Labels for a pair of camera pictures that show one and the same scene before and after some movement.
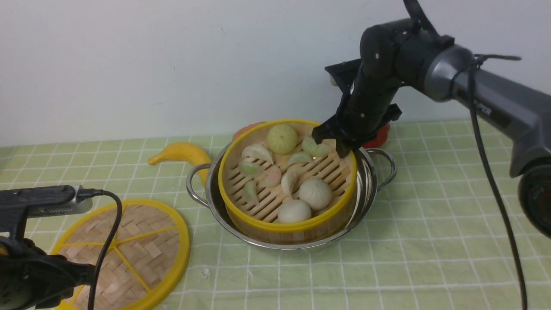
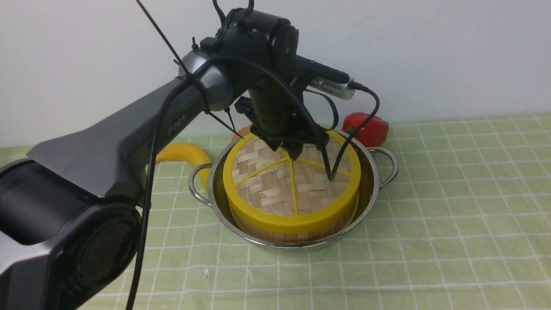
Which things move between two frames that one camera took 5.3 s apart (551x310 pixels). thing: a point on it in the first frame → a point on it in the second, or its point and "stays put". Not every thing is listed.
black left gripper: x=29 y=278 → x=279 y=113
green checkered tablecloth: x=436 y=238 stays put
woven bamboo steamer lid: x=146 y=262 → x=271 y=190
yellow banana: x=186 y=151 stays put
